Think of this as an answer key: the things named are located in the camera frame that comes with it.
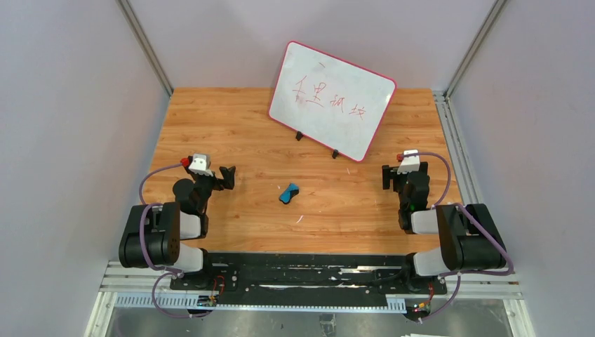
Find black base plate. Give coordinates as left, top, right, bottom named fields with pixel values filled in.
left=170, top=252, right=447, bottom=308

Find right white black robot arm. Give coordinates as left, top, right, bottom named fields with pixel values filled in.
left=382, top=161, right=514, bottom=291

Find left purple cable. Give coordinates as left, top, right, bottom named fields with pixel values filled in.
left=138, top=161, right=215, bottom=319

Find pink framed whiteboard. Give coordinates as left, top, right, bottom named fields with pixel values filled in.
left=268, top=41, right=397, bottom=161

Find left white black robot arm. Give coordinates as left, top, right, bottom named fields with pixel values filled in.
left=118, top=160, right=236, bottom=289

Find aluminium frame rails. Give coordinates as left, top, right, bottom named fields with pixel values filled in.
left=83, top=88, right=535, bottom=337

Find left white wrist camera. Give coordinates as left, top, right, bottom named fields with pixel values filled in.
left=189, top=154, right=213, bottom=176

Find blue black eraser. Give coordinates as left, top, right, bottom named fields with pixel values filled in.
left=279, top=183, right=300, bottom=204

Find wire whiteboard stand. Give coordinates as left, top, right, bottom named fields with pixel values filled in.
left=295, top=131, right=340, bottom=159

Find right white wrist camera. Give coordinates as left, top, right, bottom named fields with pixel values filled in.
left=397, top=150, right=421, bottom=174

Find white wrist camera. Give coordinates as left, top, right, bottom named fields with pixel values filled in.
left=397, top=150, right=421, bottom=174
left=189, top=154, right=213, bottom=176

